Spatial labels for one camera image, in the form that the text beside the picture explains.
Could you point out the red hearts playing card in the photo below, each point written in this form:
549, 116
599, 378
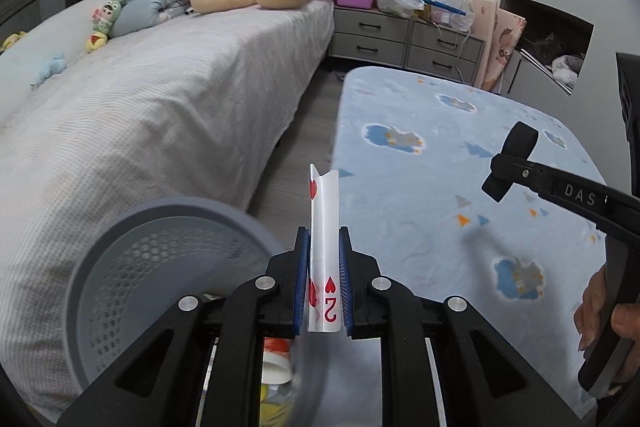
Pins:
325, 232

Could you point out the green plush doll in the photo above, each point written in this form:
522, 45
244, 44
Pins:
107, 14

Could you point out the grey perforated plastic bin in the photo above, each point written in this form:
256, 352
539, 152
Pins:
130, 267

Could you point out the pink printed board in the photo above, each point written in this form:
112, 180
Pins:
506, 49

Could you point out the yellow red plush toy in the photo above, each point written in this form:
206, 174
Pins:
96, 42

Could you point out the light blue printed blanket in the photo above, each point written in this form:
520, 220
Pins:
425, 207

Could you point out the black elastic band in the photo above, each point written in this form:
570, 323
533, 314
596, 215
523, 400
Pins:
522, 137

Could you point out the small blue plush toy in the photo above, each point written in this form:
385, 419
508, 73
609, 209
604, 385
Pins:
49, 71

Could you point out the dark cloth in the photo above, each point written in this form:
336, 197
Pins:
545, 44

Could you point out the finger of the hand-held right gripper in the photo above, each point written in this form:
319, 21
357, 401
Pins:
525, 174

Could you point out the plain pink board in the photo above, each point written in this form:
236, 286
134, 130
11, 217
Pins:
482, 37

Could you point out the small white bag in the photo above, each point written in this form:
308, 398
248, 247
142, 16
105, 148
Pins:
565, 69

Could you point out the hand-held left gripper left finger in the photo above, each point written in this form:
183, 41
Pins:
301, 282

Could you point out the person's right hand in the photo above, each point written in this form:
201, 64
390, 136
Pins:
590, 312

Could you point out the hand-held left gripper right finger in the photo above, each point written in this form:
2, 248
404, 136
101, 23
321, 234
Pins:
345, 282

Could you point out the light blue folded quilt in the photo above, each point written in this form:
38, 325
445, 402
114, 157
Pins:
145, 9

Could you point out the grey two-drawer nightstand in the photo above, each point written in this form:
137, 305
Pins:
370, 34
442, 54

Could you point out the blue stick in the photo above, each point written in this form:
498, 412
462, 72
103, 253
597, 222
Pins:
442, 5

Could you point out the red white paper cup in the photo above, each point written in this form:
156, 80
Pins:
276, 357

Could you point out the grey bed with checkered sheet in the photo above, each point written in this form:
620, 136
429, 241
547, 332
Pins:
175, 97

